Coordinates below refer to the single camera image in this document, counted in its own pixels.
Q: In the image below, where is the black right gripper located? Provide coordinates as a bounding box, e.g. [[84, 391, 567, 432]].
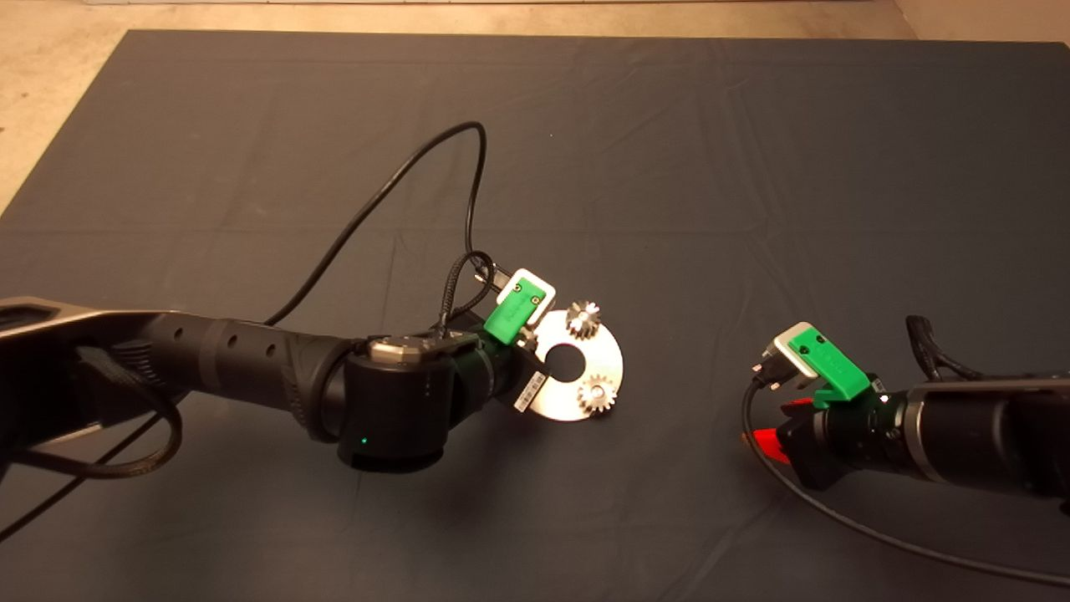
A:
[[749, 390, 910, 492]]

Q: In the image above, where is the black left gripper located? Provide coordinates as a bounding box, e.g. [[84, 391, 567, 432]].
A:
[[475, 334, 550, 416]]

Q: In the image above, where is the small steel planetary gear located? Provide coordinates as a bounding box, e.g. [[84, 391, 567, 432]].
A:
[[565, 300, 604, 341], [578, 374, 619, 416]]

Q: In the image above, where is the round metal carrier plate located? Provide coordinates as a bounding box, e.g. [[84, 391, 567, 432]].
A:
[[514, 309, 625, 423]]

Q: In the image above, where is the dark grey table cloth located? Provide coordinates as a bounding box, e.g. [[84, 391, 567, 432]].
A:
[[0, 29, 1070, 602]]

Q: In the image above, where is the green left camera mount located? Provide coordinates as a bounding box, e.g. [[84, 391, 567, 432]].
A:
[[482, 282, 553, 346]]

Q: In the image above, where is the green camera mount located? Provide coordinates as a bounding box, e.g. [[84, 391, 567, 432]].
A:
[[482, 282, 553, 346], [789, 328, 879, 411]]

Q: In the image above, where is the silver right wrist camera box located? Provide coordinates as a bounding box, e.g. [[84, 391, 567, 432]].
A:
[[759, 321, 825, 390]]

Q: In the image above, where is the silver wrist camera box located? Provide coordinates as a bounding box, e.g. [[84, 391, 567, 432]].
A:
[[759, 321, 825, 390], [497, 267, 558, 324]]

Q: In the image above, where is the green right camera mount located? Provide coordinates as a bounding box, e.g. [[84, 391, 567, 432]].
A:
[[789, 328, 879, 411]]

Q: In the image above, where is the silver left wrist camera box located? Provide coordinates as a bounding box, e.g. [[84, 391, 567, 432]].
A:
[[497, 267, 558, 324]]

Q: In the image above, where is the braided black right cable loop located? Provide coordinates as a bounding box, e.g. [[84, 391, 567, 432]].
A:
[[906, 314, 989, 382]]

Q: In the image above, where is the smooth black left camera cable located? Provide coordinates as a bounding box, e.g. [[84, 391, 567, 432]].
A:
[[0, 120, 489, 540]]

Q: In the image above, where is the braided black left arm cable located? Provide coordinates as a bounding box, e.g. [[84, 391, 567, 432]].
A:
[[0, 344, 184, 480]]

